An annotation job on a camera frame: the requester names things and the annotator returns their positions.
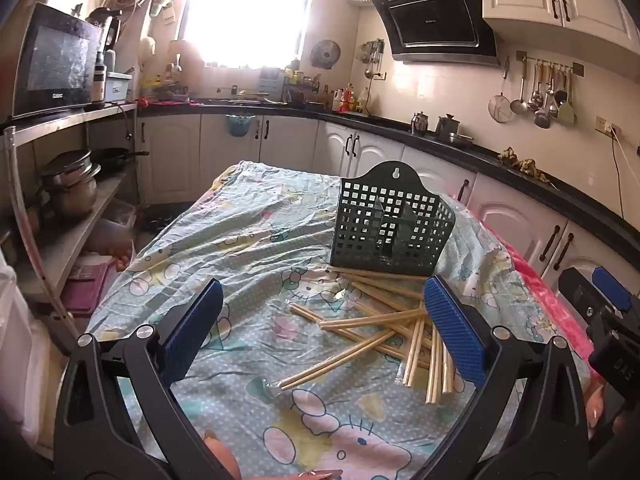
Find hanging kitchen tools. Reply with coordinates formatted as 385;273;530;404
360;38;386;81

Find steel mesh strainer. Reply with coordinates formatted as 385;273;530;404
488;57;515;125

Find metal shelf rack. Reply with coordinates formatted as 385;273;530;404
0;101;142;357

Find row of condiment bottles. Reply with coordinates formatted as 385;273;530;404
282;67;374;114

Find person's right hand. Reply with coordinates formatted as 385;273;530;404
586;385;640;436

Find cartoon printed bedsheet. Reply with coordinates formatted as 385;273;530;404
84;160;558;480

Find pink blanket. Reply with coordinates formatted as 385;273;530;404
452;195;598;391

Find black frying pan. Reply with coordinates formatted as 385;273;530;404
90;146;151;172

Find dark green utensil basket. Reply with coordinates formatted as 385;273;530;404
329;161;457;279

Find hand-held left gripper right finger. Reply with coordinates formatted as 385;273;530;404
423;275;592;480

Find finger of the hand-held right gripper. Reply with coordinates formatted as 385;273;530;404
557;266;599;314
591;266;632;316

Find green spatula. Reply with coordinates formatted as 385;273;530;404
556;67;577;126

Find person's left hand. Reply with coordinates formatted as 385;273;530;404
202;431;346;480

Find black microwave oven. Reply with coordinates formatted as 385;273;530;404
11;2;104;122

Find purple plastic box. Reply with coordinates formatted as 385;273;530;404
61;259;119;319

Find small grey drawer organizer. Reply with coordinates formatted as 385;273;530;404
257;67;286;99

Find red cloth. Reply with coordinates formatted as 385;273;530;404
137;95;202;109

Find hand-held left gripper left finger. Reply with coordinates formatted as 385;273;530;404
52;277;242;480

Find pile of ginger roots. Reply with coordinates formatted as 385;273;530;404
497;146;552;184

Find blue hanging bin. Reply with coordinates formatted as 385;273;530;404
225;112;256;139

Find black blender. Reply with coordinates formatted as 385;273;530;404
87;7;124;79

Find brown bottle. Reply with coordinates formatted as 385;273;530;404
91;51;108;105

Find black range hood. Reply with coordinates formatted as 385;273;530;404
370;0;502;67

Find small round wall fan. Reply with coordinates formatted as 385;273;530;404
310;39;342;70

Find steel spoon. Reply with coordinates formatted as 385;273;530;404
527;62;544;111

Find bright kitchen window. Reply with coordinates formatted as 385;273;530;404
177;0;321;69

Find large steel ladle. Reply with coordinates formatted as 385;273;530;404
532;65;553;130

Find stack of steel pots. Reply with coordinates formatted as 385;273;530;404
39;150;102;222

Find bunch of wooden chopsticks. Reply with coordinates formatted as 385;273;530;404
270;265;458;406

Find blue storage box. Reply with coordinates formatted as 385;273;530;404
103;71;134;104

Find black kitchen countertop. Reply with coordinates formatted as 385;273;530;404
137;96;640;257

